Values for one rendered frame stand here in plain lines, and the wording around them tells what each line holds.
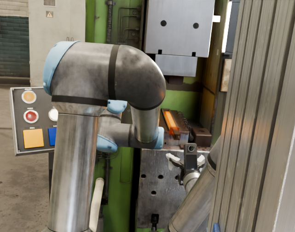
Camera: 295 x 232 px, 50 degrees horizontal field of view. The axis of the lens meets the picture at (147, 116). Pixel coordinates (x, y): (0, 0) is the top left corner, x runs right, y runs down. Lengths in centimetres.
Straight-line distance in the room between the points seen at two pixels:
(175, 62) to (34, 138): 71
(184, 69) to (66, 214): 103
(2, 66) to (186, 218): 711
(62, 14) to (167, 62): 539
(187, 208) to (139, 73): 42
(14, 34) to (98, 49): 701
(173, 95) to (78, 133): 145
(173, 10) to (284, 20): 131
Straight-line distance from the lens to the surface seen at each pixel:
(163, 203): 170
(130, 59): 63
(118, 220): 198
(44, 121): 142
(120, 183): 186
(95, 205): 161
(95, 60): 63
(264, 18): 27
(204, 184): 83
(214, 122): 178
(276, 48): 22
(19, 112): 141
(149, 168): 160
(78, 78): 63
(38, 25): 688
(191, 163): 116
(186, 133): 161
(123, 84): 62
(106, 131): 101
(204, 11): 154
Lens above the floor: 149
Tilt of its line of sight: 16 degrees down
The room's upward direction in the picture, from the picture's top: 4 degrees clockwise
